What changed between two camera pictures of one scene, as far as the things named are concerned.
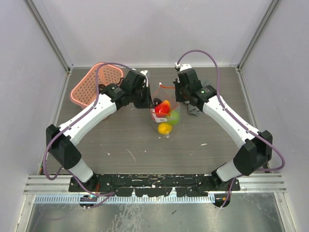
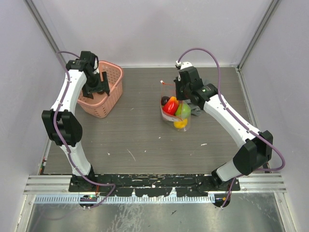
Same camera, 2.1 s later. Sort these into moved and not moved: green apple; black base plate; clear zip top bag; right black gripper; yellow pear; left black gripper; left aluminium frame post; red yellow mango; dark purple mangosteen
Moved: clear zip top bag; green apple; dark purple mangosteen; yellow pear; red yellow mango; left black gripper
Not moved: black base plate; left aluminium frame post; right black gripper
